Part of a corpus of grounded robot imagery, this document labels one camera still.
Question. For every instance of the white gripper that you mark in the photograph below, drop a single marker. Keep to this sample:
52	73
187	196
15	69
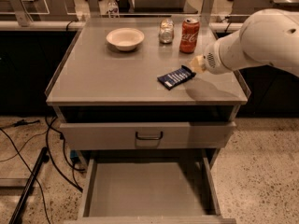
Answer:
211	61

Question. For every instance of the blue rxbar blueberry bar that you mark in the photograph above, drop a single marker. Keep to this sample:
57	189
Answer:
177	77

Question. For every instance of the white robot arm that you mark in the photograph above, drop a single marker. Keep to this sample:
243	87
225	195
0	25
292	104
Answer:
267	37

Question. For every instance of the grey drawer cabinet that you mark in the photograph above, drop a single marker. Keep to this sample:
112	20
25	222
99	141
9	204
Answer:
96	83

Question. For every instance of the grey open middle drawer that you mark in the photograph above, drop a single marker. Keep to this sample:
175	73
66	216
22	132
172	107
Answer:
180	191

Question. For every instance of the grey top drawer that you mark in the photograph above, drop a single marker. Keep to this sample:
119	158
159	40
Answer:
109	136

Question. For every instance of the red coca-cola can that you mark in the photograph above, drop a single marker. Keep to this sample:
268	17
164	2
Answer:
190	30

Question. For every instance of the clear glass jar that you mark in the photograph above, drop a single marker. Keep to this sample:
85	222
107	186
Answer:
166	32

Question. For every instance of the white ceramic bowl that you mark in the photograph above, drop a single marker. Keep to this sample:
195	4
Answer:
125	39

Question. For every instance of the clear plastic water bottle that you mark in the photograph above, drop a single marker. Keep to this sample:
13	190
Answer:
112	9

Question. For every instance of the black bar on floor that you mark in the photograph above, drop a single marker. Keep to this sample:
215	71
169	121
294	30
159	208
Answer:
28	187

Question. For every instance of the black drawer handle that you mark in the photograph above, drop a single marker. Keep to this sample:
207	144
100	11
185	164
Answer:
149	137

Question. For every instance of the white counter rail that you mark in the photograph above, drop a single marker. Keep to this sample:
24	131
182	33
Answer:
76	25

